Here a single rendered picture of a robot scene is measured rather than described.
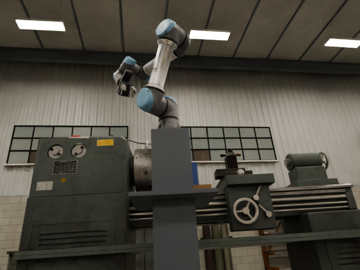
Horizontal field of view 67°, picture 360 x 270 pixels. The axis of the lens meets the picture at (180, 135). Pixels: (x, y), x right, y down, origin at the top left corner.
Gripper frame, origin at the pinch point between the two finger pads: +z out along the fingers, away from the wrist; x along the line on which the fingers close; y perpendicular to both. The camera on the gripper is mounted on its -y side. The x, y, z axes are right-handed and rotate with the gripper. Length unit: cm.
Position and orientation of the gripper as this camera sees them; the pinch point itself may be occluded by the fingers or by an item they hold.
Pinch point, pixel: (130, 90)
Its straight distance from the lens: 159.2
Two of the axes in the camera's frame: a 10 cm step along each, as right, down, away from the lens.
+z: 3.7, 4.6, -8.1
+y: -3.6, 8.7, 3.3
